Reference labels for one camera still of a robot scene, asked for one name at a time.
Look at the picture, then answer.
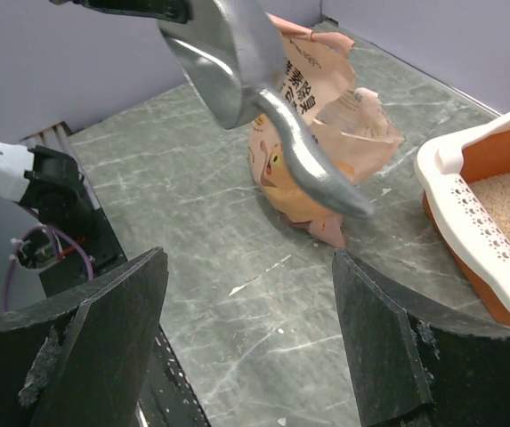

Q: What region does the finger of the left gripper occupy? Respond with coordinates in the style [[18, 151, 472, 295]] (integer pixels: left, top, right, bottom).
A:
[[51, 0, 192, 23]]

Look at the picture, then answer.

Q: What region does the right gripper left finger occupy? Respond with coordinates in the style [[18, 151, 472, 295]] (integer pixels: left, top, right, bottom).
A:
[[0, 248, 168, 426]]

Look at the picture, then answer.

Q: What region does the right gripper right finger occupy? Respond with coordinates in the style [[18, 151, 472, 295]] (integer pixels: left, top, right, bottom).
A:
[[332, 250, 510, 426]]

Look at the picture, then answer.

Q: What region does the metal litter scoop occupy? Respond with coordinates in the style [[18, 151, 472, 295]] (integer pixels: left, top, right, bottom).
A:
[[158, 1, 375, 219]]

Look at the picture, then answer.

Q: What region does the peach cat litter bag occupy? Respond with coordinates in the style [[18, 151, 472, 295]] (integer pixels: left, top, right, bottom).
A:
[[247, 16, 404, 247]]

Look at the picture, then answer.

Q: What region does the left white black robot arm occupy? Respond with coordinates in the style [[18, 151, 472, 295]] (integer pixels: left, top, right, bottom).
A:
[[0, 142, 96, 236]]

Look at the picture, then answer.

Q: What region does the white orange litter box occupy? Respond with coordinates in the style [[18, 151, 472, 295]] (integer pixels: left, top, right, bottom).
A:
[[415, 112, 510, 326]]

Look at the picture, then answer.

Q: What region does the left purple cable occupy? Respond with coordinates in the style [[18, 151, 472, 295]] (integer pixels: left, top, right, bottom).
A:
[[3, 224, 94, 312]]

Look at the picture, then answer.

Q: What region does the aluminium rail frame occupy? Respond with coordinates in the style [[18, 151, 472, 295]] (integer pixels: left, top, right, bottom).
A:
[[20, 122, 72, 151]]

